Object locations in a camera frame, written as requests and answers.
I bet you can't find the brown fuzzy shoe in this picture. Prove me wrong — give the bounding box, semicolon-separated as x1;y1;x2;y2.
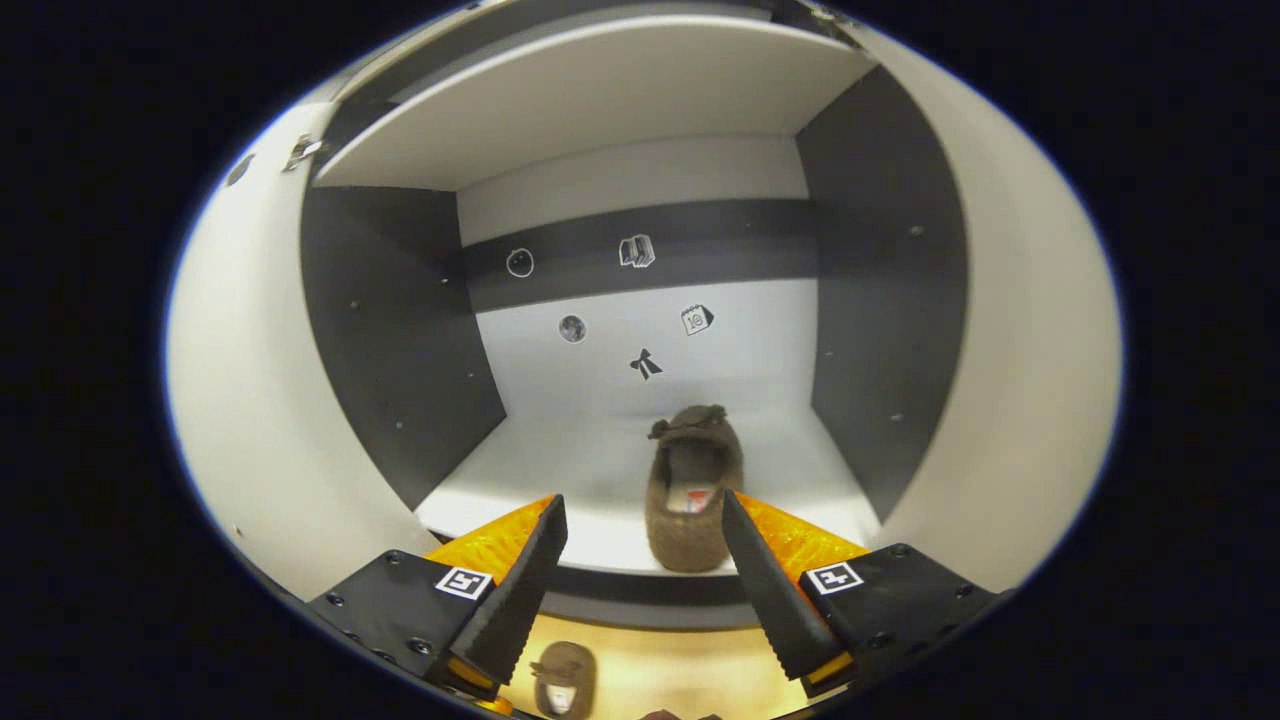
645;404;746;573
530;641;598;717

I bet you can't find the grey shoe cabinet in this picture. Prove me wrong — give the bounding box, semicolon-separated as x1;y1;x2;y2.
165;0;1123;633

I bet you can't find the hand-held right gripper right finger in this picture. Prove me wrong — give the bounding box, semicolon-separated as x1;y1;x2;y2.
720;490;999;699

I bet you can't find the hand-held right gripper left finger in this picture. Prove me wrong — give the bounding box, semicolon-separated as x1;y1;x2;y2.
308;494;569;701

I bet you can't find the grey cabinet door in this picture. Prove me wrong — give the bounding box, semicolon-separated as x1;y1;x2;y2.
165;100;441;601
860;25;1123;591

